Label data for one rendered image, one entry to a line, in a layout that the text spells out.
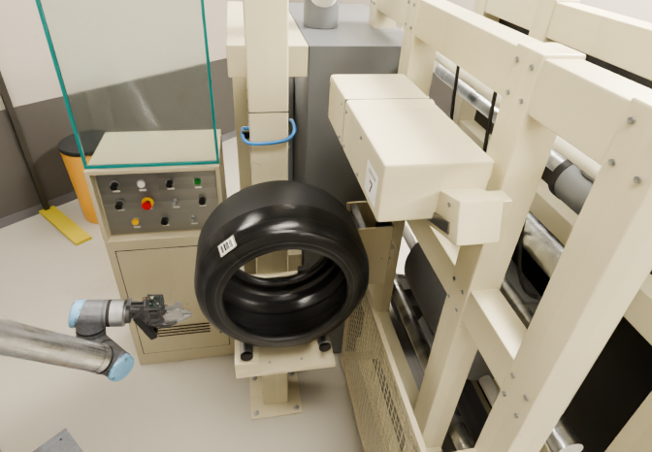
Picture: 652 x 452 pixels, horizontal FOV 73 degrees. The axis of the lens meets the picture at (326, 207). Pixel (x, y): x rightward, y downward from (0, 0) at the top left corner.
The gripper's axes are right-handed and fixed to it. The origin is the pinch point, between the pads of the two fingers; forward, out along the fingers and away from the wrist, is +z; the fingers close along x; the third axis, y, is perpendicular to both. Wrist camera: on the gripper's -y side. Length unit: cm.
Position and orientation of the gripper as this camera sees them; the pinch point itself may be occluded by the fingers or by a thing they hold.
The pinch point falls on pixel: (188, 315)
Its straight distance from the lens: 166.2
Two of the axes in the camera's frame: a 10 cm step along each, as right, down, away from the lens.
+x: -1.8, -5.6, 8.1
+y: 1.7, -8.3, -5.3
